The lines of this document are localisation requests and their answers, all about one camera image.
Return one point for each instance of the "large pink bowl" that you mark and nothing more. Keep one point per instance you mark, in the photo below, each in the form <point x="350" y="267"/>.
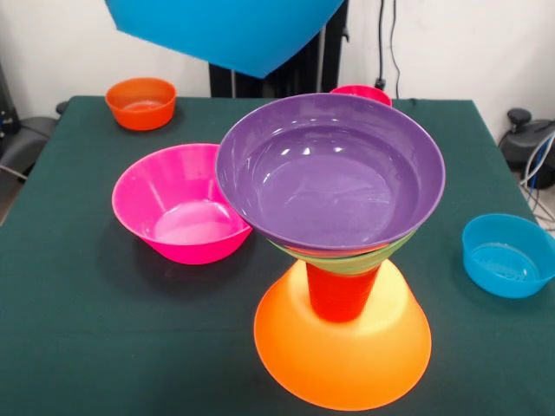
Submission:
<point x="173" y="208"/>

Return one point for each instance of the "dark green tablecloth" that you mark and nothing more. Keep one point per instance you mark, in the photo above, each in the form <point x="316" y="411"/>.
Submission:
<point x="130" y="325"/>

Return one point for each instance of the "purple bowl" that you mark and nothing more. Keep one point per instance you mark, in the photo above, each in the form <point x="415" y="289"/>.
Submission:
<point x="329" y="182"/>

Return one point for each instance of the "blue cup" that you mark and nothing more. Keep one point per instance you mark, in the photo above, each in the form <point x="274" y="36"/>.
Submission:
<point x="503" y="268"/>

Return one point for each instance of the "orange cup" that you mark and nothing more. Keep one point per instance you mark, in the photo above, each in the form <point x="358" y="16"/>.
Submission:
<point x="340" y="299"/>
<point x="141" y="117"/>

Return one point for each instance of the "small crimson bowl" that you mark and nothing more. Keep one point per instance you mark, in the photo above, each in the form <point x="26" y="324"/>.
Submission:
<point x="364" y="92"/>

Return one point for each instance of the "blue bowl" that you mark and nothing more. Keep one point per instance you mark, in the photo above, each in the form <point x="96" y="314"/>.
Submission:
<point x="225" y="30"/>

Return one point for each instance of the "large green bowl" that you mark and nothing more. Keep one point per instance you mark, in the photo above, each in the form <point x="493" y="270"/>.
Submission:
<point x="390" y="250"/>

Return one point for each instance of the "large orange bowl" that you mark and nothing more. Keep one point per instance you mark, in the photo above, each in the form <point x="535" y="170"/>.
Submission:
<point x="347" y="368"/>

